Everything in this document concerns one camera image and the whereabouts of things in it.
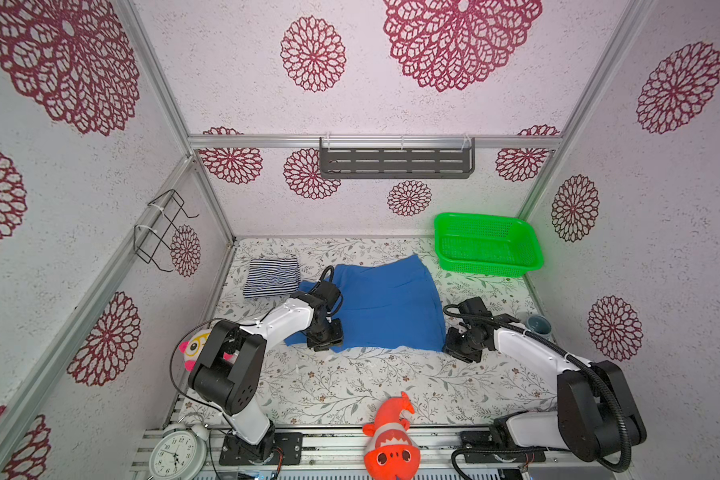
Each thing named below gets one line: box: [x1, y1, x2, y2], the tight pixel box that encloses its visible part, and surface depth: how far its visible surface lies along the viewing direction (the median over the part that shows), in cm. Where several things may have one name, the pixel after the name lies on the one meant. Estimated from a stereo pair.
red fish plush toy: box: [363, 392, 421, 480], surface depth 68 cm
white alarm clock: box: [148, 423, 210, 480], surface depth 71 cm
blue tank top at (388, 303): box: [285, 254, 447, 352], surface depth 108 cm
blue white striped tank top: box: [243, 257, 301, 298], surface depth 108 cm
